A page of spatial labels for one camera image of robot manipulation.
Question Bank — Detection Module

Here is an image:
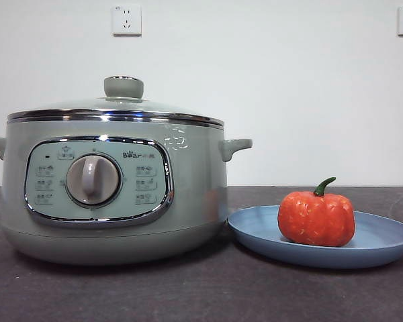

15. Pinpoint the glass lid with green knob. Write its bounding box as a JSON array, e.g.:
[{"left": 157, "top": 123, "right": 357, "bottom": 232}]
[{"left": 7, "top": 75, "right": 224, "bottom": 128}]

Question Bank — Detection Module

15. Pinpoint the blue plate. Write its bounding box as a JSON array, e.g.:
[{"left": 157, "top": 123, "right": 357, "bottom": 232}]
[{"left": 226, "top": 205, "right": 403, "bottom": 270}]

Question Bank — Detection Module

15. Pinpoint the orange pumpkin with green stem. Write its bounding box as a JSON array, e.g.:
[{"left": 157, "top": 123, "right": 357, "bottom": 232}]
[{"left": 277, "top": 176, "right": 357, "bottom": 248}]

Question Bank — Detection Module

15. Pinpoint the pale green electric steamer pot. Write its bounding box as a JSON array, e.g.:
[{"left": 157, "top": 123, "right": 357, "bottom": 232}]
[{"left": 0, "top": 119, "right": 253, "bottom": 267}]

